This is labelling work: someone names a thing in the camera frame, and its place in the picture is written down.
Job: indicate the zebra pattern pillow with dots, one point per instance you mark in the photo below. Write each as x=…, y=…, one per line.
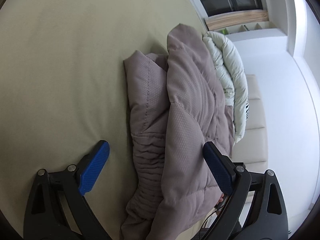
x=247, y=109

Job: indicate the white wall shelf niche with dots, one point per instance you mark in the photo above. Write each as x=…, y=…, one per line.
x=246, y=27

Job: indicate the beige padded headboard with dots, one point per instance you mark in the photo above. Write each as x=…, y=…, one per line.
x=252, y=149

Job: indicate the beige bed sheet mattress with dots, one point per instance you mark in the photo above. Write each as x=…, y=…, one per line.
x=63, y=89

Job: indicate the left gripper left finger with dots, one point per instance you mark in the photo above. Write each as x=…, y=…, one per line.
x=57, y=208

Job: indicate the person's right hand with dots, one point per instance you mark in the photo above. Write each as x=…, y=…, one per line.
x=221, y=199

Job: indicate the white folded duvet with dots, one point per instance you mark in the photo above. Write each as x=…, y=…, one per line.
x=231, y=73

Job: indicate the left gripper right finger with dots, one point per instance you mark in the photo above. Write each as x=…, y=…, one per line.
x=254, y=206

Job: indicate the mauve puffer coat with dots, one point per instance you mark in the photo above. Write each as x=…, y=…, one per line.
x=177, y=104

